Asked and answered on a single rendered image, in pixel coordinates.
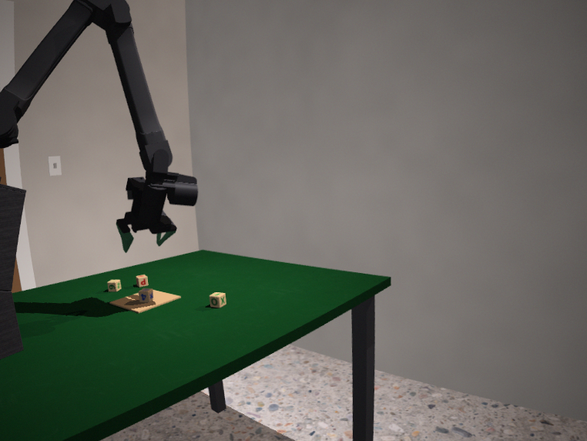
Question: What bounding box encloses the peach flat mat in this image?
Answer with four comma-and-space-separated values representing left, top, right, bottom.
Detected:
110, 290, 181, 313

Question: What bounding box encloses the beige letter block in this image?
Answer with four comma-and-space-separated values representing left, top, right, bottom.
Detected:
136, 275, 148, 287
107, 280, 121, 291
210, 292, 226, 308
139, 288, 154, 302

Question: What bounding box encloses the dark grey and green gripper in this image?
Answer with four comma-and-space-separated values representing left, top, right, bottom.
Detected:
116, 198, 177, 253

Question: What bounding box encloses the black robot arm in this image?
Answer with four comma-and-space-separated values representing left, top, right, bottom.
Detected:
0, 0, 198, 219

